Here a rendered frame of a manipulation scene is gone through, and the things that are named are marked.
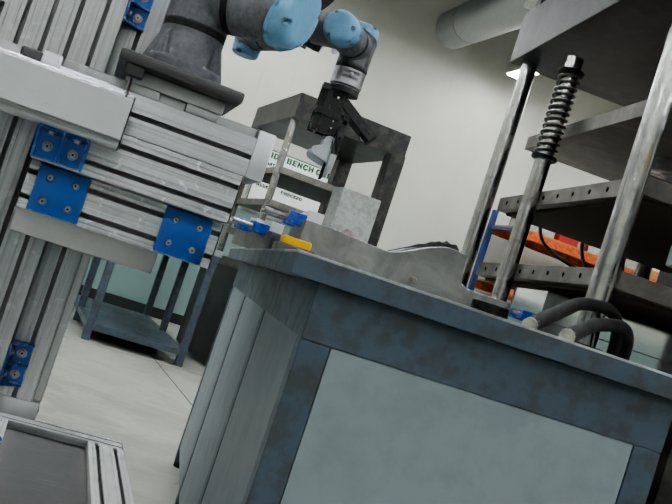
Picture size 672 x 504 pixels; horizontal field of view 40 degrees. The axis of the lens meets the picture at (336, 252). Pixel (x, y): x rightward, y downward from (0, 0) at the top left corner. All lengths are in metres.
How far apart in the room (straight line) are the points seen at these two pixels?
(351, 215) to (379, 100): 3.54
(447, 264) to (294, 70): 7.65
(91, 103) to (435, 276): 0.91
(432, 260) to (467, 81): 8.33
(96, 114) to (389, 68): 8.54
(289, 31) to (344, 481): 0.77
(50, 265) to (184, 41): 0.53
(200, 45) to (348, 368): 0.64
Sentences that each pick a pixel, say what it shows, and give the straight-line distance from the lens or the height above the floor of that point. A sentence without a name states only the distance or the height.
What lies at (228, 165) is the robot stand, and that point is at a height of 0.91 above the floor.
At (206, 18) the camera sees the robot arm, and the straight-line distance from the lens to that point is 1.73.
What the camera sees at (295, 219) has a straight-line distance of 2.10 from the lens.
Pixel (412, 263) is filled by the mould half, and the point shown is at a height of 0.87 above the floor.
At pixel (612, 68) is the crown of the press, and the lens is 3.43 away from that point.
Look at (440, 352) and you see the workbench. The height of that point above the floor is 0.72.
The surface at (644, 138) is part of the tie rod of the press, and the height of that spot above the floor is 1.36.
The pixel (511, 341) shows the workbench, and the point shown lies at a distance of 1.50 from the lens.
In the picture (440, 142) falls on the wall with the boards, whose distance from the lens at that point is 10.19.
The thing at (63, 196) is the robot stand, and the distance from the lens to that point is 1.71.
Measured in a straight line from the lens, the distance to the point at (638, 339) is 2.90.
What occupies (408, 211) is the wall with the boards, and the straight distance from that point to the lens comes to 10.02.
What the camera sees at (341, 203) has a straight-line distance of 6.52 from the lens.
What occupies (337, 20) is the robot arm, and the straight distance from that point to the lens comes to 2.06.
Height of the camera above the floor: 0.75
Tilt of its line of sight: 3 degrees up
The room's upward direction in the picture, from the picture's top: 18 degrees clockwise
